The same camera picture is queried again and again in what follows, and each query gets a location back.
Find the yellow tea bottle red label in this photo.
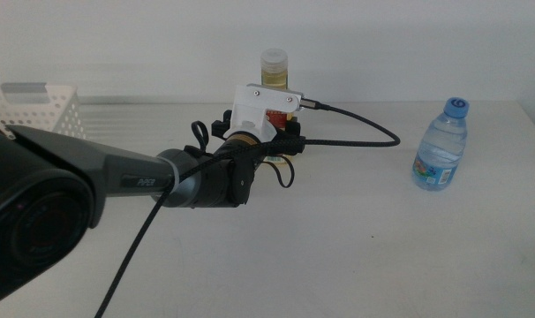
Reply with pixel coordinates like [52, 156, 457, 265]
[259, 48, 296, 170]

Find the clear water bottle blue cap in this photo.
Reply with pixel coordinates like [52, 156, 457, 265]
[411, 96, 471, 193]

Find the white perforated plastic basket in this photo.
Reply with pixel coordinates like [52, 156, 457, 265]
[0, 82, 87, 140]

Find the thin black wire loop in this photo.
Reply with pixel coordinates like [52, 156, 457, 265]
[261, 154, 297, 190]
[191, 120, 210, 154]

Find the black braided camera cable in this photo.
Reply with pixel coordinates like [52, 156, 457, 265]
[93, 98, 402, 318]

